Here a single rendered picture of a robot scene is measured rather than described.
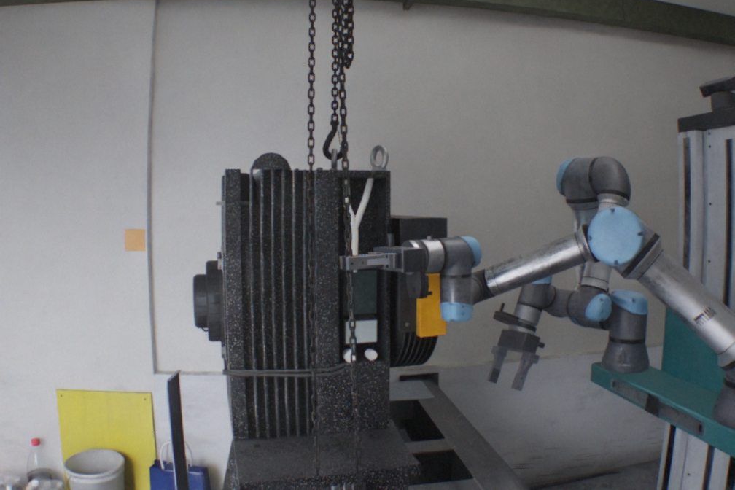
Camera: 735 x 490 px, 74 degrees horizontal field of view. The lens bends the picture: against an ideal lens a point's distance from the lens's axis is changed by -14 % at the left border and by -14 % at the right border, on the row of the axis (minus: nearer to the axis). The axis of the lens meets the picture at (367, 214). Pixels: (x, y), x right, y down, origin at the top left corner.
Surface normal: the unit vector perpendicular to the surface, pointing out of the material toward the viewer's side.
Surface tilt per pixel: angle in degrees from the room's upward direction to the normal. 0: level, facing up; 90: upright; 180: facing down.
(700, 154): 90
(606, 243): 85
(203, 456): 90
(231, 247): 90
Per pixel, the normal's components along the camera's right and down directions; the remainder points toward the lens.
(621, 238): -0.56, -0.07
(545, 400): 0.15, 0.02
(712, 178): -0.99, 0.00
